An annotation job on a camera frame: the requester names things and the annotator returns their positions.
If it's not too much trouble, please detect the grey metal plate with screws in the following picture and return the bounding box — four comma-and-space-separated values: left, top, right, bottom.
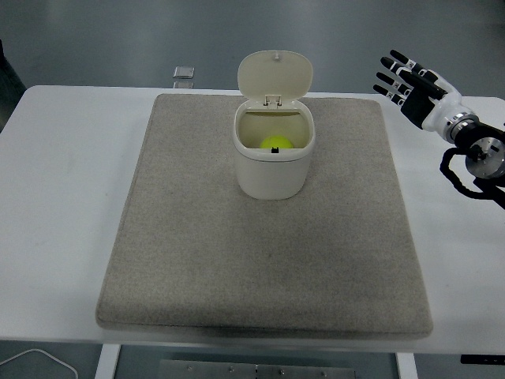
159, 358, 357, 379

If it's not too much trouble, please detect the yellow-green tennis ball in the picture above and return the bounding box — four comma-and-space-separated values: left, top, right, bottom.
260, 135, 295, 151

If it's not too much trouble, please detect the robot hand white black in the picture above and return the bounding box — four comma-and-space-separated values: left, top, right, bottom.
372, 49, 471, 133

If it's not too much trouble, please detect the beige grey felt mat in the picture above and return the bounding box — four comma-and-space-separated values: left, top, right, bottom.
94, 93, 434, 340

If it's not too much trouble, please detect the cream lidded bin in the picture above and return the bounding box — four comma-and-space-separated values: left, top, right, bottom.
234, 49, 317, 201

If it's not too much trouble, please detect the white cable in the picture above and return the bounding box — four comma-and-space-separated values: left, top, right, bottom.
0, 347, 78, 379

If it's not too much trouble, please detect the black table control panel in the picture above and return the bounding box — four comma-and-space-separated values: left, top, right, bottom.
459, 354, 505, 365

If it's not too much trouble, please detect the white table leg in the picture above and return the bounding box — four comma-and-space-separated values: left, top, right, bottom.
394, 351, 418, 379
95, 343, 122, 379

